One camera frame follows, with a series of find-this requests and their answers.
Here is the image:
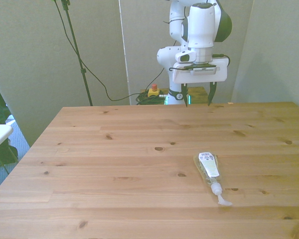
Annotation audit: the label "black camera stand pole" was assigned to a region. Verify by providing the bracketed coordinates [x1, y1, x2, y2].
[60, 0, 94, 107]

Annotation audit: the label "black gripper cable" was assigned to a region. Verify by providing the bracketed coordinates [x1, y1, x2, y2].
[212, 53, 231, 68]

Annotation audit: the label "white wall strip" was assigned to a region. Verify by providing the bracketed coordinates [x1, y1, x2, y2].
[118, 0, 131, 106]

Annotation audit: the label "yellow emergency stop button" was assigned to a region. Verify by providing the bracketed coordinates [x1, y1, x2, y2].
[148, 84, 160, 98]

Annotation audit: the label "clear sanitizer pump bottle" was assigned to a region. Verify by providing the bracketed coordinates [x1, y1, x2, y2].
[192, 151, 233, 207]

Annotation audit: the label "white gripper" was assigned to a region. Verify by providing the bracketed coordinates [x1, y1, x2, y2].
[171, 57, 228, 108]

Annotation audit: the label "coiled dark cable bundle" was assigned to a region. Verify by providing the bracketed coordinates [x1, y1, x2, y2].
[135, 91, 170, 106]

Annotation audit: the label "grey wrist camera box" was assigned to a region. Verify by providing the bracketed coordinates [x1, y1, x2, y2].
[190, 66, 219, 76]

